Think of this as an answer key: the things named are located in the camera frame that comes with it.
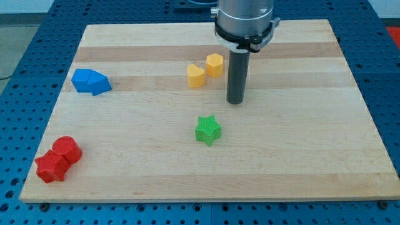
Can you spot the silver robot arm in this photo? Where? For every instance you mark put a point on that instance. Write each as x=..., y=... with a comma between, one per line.
x=244, y=26

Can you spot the green star block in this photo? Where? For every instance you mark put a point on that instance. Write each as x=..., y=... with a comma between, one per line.
x=207, y=130

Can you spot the yellow heart block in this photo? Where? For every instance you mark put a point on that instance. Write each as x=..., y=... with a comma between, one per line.
x=196, y=76

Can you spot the yellow hexagon block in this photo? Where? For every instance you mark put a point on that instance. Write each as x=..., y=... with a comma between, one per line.
x=214, y=65

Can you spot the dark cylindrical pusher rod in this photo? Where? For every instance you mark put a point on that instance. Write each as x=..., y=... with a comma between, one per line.
x=237, y=76

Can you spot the wooden board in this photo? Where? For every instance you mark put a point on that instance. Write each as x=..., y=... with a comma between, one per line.
x=302, y=133

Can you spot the blue pentagon block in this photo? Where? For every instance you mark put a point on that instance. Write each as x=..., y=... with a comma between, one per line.
x=98, y=83

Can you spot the blue cube block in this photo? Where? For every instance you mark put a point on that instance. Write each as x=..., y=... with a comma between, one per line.
x=80, y=80

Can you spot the red cylinder block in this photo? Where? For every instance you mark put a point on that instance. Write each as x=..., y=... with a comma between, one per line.
x=67, y=147

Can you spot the red star block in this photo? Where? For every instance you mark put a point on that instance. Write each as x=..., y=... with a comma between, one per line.
x=51, y=167

